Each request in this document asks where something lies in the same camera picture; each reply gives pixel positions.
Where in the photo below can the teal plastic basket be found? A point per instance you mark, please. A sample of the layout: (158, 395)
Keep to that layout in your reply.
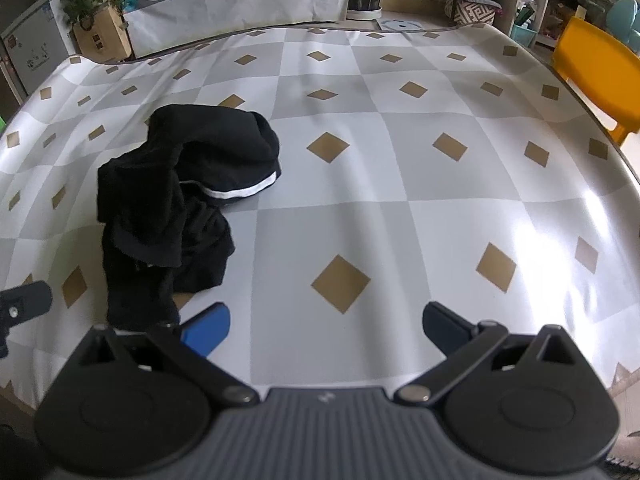
(524, 35)

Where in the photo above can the side table with grey cloth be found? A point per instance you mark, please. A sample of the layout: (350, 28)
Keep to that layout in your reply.
(225, 10)

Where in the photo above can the cardboard box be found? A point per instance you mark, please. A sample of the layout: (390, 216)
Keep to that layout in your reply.
(102, 37)

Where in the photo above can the yellow plastic chair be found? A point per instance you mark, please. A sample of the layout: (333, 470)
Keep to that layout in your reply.
(595, 65)

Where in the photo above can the black t-shirt with red print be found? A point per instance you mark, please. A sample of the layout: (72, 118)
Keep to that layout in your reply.
(200, 160)

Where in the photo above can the white chest freezer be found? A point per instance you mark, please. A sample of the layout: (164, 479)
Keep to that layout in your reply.
(35, 45)

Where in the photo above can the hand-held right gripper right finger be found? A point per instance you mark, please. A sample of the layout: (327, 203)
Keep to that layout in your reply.
(440, 325)

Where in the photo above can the round white blue disc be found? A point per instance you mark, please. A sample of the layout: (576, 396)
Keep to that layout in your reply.
(400, 25)

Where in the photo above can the light blue plastic chair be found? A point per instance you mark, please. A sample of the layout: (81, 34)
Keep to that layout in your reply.
(625, 20)

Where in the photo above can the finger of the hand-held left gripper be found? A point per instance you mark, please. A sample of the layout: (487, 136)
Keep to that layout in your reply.
(30, 302)

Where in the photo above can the patterned storage basket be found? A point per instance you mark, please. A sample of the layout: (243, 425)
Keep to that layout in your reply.
(472, 10)

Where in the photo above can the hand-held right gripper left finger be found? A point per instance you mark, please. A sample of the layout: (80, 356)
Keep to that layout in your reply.
(207, 327)

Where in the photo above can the grey white checkered tablecloth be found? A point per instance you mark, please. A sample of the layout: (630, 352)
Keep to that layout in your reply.
(350, 160)

